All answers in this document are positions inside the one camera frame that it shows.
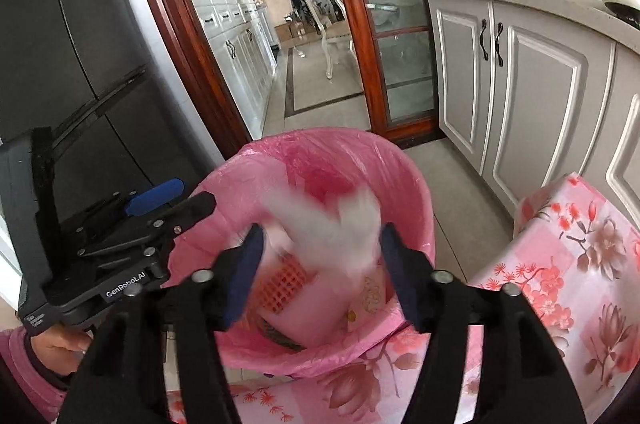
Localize orange foam fruit net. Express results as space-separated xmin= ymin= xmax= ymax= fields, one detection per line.
xmin=257 ymin=256 xmax=309 ymax=316

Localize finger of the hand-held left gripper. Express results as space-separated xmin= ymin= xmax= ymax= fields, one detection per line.
xmin=77 ymin=192 xmax=218 ymax=258
xmin=64 ymin=178 xmax=184 ymax=239

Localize wooden sliding glass door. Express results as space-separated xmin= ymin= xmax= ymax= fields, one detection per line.
xmin=312 ymin=0 xmax=507 ymax=143

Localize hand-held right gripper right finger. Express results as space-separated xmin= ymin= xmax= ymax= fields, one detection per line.
xmin=379 ymin=223 xmax=587 ymax=424

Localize pink trash bin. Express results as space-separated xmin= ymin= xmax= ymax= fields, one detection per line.
xmin=167 ymin=127 xmax=436 ymax=381

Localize white hallway cabinets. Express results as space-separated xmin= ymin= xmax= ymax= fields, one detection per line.
xmin=162 ymin=0 xmax=279 ymax=133

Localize black refrigerator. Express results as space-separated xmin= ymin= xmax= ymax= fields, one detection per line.
xmin=0 ymin=0 xmax=224 ymax=232

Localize person's left forearm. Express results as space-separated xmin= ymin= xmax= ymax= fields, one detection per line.
xmin=0 ymin=328 xmax=68 ymax=424

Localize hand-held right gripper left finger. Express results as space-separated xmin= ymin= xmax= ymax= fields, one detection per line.
xmin=57 ymin=223 xmax=266 ymax=424

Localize pink floral tablecloth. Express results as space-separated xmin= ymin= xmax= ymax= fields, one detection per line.
xmin=167 ymin=171 xmax=640 ymax=424

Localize person's left hand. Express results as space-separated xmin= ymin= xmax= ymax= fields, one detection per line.
xmin=30 ymin=323 xmax=95 ymax=378

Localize white tissue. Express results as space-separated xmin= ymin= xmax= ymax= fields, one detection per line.
xmin=264 ymin=185 xmax=384 ymax=286

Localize white dining chair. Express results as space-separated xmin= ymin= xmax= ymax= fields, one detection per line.
xmin=288 ymin=0 xmax=354 ymax=80

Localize wooden door frame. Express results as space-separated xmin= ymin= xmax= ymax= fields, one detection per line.
xmin=122 ymin=0 xmax=254 ymax=148

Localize white kitchen base cabinet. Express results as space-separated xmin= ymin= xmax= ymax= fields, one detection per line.
xmin=420 ymin=0 xmax=640 ymax=232

